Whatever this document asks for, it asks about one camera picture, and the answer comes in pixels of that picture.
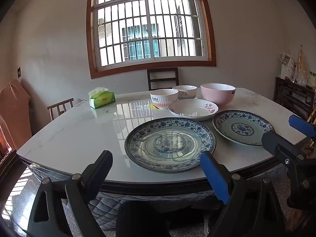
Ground large blue patterned plate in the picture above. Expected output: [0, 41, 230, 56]
[124, 117, 217, 174]

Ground white blue-striped bowl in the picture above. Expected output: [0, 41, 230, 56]
[172, 85, 198, 100]

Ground paper packets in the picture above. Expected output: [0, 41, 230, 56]
[280, 52, 297, 82]

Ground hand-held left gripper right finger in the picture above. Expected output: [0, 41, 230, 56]
[200, 151, 288, 237]

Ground light wooden chair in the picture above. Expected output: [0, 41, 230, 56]
[47, 98, 74, 121]

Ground gold ornament in clear wrap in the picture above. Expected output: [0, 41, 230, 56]
[296, 45, 311, 86]

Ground white pink-striped bowl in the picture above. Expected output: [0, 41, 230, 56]
[150, 89, 179, 109]

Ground green tissue pack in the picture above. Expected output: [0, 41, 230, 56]
[88, 87, 116, 109]

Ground quilted table skirt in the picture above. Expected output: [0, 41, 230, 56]
[22, 160, 289, 230]

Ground dark wooden cabinet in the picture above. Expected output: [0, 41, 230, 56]
[274, 77, 316, 121]

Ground small blue patterned plate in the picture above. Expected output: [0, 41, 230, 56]
[213, 110, 276, 146]

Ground dark wooden chair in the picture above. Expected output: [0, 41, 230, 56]
[147, 67, 179, 91]

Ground brown cardboard box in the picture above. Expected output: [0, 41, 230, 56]
[0, 79, 32, 151]

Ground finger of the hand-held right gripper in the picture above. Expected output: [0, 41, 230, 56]
[288, 114, 316, 139]
[261, 130, 316, 210]

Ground barred wooden-framed window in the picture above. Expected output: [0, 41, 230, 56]
[86, 0, 217, 79]

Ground white floral plate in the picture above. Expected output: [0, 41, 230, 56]
[168, 99, 219, 121]

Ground pink bowl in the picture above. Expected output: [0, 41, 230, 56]
[200, 83, 236, 106]

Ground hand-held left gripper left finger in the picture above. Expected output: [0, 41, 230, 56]
[27, 150, 113, 237]

